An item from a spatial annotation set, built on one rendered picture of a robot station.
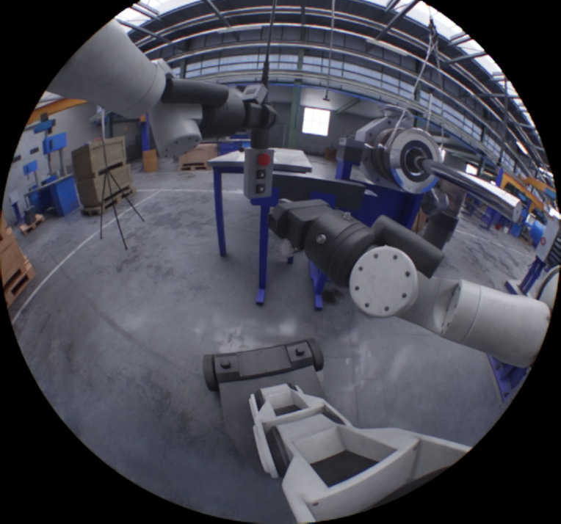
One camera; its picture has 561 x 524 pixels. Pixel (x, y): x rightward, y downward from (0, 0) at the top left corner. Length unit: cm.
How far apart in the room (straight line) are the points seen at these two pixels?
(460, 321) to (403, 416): 115
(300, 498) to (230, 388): 75
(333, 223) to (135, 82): 27
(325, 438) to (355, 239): 33
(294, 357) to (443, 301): 77
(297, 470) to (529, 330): 27
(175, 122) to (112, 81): 12
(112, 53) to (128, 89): 4
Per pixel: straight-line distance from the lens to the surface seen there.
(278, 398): 68
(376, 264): 18
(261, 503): 116
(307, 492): 23
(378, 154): 119
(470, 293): 21
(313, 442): 37
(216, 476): 113
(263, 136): 44
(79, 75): 18
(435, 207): 124
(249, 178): 45
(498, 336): 22
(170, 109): 28
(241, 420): 90
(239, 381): 92
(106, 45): 18
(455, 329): 21
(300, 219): 26
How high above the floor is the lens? 106
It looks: 33 degrees down
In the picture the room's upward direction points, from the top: 6 degrees clockwise
